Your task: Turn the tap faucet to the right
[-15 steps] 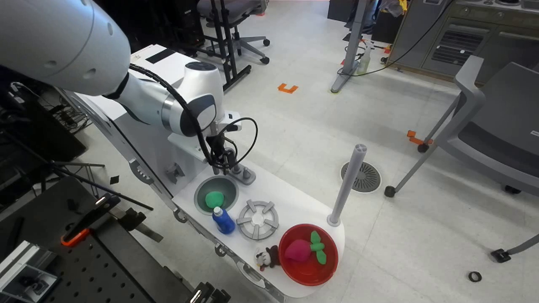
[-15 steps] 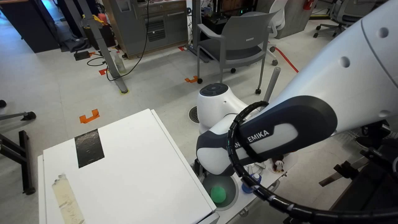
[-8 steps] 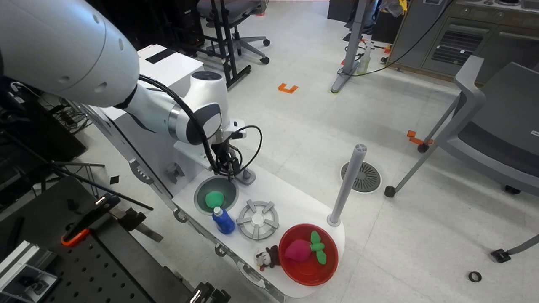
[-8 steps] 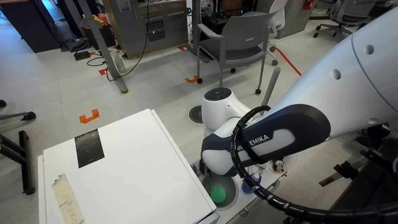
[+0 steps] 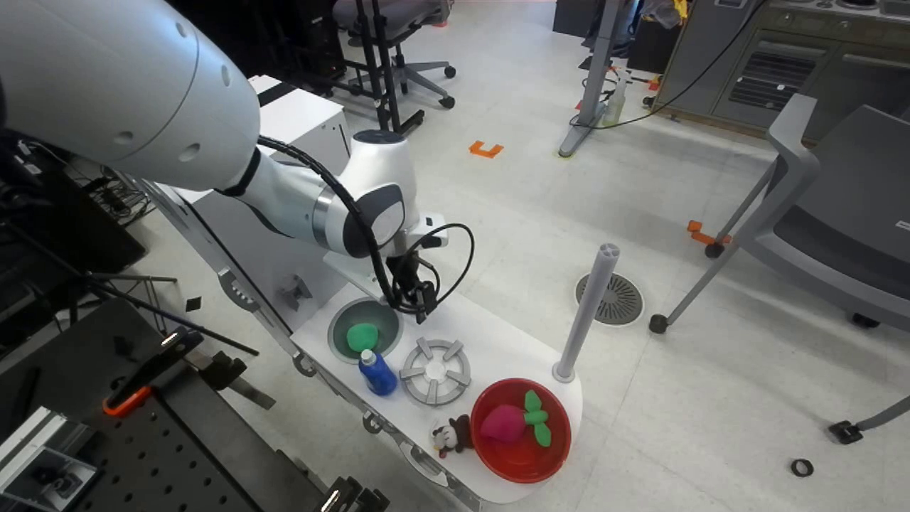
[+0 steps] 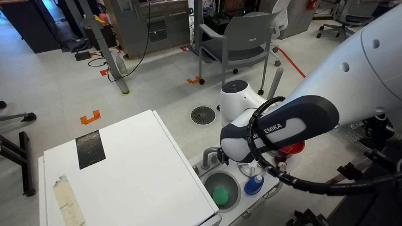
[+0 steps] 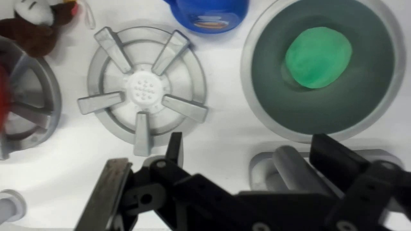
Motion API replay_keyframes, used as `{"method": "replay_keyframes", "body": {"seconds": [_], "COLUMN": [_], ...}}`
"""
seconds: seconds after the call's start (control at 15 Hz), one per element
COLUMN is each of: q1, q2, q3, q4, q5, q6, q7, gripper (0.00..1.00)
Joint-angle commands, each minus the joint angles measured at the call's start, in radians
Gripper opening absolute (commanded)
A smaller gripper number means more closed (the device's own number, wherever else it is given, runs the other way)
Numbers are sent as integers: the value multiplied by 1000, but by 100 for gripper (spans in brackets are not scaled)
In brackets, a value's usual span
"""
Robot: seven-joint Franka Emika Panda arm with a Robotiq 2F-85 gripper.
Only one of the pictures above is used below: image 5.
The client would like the aluminium rail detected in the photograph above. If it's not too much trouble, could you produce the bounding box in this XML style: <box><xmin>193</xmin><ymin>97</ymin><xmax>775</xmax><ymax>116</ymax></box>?
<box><xmin>0</xmin><ymin>406</ymin><xmax>98</xmax><ymax>512</ymax></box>

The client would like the blue bottle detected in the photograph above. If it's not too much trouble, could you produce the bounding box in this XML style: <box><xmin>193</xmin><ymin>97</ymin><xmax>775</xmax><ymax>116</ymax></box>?
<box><xmin>358</xmin><ymin>348</ymin><xmax>399</xmax><ymax>398</ymax></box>

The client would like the grey toy kitchen pole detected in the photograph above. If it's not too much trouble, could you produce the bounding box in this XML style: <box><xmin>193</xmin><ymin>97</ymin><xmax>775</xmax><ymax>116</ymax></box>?
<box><xmin>552</xmin><ymin>243</ymin><xmax>621</xmax><ymax>384</ymax></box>

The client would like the white toy kitchen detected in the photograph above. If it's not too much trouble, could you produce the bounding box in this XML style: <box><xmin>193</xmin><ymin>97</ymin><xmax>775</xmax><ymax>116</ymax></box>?
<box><xmin>139</xmin><ymin>75</ymin><xmax>584</xmax><ymax>510</ymax></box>

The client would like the green plush toy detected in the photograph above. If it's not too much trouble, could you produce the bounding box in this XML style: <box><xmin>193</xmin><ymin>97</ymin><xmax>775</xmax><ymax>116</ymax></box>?
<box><xmin>346</xmin><ymin>322</ymin><xmax>380</xmax><ymax>355</ymax></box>

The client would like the black rolling stand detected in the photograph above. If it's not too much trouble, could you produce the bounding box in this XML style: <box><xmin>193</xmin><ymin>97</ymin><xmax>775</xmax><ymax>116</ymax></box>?
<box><xmin>334</xmin><ymin>0</ymin><xmax>427</xmax><ymax>137</ymax></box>

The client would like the grey toy burner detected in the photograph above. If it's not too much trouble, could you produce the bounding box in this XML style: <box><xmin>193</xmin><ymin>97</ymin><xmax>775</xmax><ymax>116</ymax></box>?
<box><xmin>400</xmin><ymin>338</ymin><xmax>473</xmax><ymax>407</ymax></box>

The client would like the black and orange clamp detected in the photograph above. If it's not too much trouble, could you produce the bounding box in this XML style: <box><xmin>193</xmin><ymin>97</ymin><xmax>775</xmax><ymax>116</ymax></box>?
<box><xmin>102</xmin><ymin>326</ymin><xmax>205</xmax><ymax>419</ymax></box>

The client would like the spray bottle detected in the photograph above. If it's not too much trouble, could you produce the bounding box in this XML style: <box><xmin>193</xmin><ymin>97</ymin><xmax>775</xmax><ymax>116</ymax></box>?
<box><xmin>602</xmin><ymin>68</ymin><xmax>633</xmax><ymax>129</ymax></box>

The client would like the grey cabinet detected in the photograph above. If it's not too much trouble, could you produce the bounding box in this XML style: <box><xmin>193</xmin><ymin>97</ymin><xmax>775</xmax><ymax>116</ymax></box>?
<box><xmin>653</xmin><ymin>0</ymin><xmax>910</xmax><ymax>141</ymax></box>

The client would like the grey chair leg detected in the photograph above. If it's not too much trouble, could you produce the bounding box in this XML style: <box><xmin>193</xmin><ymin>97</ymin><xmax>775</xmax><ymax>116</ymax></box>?
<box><xmin>828</xmin><ymin>394</ymin><xmax>910</xmax><ymax>446</ymax></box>

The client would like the red bowl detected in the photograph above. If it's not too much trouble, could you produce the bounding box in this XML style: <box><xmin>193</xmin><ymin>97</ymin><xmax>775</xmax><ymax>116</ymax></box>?
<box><xmin>470</xmin><ymin>378</ymin><xmax>572</xmax><ymax>485</ymax></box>

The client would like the plush mouse toy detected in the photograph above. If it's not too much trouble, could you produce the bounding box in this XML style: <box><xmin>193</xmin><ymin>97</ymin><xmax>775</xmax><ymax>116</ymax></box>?
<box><xmin>431</xmin><ymin>415</ymin><xmax>476</xmax><ymax>459</ymax></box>

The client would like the office chair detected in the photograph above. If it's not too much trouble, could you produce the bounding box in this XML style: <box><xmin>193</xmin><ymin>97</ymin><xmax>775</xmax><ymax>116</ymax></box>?
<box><xmin>332</xmin><ymin>0</ymin><xmax>458</xmax><ymax>111</ymax></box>

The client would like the toy kitchen door handle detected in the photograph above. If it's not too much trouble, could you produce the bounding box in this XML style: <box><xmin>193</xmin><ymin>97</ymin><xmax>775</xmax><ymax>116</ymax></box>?
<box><xmin>398</xmin><ymin>440</ymin><xmax>450</xmax><ymax>489</ymax></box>

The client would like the black cable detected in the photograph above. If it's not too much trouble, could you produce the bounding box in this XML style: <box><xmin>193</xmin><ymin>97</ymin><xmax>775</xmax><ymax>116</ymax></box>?
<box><xmin>569</xmin><ymin>0</ymin><xmax>770</xmax><ymax>132</ymax></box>

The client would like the round floor vent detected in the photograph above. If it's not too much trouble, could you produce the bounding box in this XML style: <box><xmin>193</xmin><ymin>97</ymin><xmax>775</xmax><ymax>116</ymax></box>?
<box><xmin>574</xmin><ymin>272</ymin><xmax>646</xmax><ymax>328</ymax></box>

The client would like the grey chair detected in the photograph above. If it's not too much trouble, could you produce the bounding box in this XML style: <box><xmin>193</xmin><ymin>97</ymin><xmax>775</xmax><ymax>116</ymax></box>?
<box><xmin>648</xmin><ymin>93</ymin><xmax>910</xmax><ymax>336</ymax></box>

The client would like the pink plush radish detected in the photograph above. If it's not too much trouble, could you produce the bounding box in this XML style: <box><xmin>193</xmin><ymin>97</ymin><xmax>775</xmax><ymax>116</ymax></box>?
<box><xmin>479</xmin><ymin>390</ymin><xmax>553</xmax><ymax>448</ymax></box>

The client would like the toy kitchen sink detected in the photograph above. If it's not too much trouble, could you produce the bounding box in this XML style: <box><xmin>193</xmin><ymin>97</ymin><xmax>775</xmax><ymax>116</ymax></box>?
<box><xmin>327</xmin><ymin>297</ymin><xmax>405</xmax><ymax>366</ymax></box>

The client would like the grey desk leg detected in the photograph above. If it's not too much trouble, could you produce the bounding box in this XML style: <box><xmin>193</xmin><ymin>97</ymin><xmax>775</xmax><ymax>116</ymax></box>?
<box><xmin>557</xmin><ymin>0</ymin><xmax>626</xmax><ymax>159</ymax></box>

